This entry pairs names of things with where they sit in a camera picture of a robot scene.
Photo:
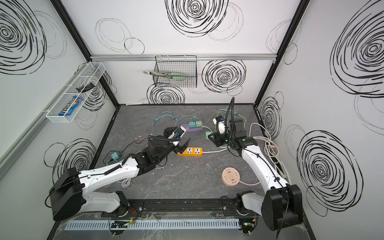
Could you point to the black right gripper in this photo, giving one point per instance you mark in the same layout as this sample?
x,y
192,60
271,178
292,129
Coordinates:
x,y
218,139

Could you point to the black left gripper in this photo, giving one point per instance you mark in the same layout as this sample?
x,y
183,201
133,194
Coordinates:
x,y
175,143

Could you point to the light green charger adapter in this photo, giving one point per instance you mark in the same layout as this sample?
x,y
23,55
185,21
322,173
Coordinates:
x,y
208,134
199,124

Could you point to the purple power strip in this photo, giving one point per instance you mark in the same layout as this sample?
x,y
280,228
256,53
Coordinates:
x,y
188,129

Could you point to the orange power strip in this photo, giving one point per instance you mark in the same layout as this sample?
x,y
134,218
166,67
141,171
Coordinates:
x,y
192,152

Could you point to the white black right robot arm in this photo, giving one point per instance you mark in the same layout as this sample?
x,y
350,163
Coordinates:
x,y
282,205

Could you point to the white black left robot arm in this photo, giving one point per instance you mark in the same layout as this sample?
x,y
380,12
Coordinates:
x,y
77,191

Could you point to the left black corrugated conduit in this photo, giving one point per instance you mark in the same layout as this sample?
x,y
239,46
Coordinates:
x,y
160,139

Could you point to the round pink power socket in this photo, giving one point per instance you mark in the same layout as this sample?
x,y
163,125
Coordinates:
x,y
230,177

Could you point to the green tongs in basket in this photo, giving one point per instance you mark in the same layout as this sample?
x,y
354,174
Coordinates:
x,y
166,78

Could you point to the blue candy packet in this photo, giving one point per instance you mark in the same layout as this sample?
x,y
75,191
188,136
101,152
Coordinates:
x,y
71,106

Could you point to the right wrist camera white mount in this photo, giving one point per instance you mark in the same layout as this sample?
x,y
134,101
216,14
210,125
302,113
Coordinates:
x,y
220,124

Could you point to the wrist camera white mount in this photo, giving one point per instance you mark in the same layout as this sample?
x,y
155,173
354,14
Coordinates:
x,y
220,124
177,133

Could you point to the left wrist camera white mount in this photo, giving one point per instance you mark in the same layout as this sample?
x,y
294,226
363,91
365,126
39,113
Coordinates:
x,y
177,133

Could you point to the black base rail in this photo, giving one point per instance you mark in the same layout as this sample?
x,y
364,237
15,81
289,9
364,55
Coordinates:
x,y
224,206

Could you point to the white slotted cable duct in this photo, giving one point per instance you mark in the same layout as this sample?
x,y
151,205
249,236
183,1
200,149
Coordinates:
x,y
116,225

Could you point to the black wire wall basket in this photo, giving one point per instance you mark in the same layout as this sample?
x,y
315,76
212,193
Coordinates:
x,y
176,70

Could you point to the white wire wall shelf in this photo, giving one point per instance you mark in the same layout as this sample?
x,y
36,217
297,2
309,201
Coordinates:
x,y
93,100

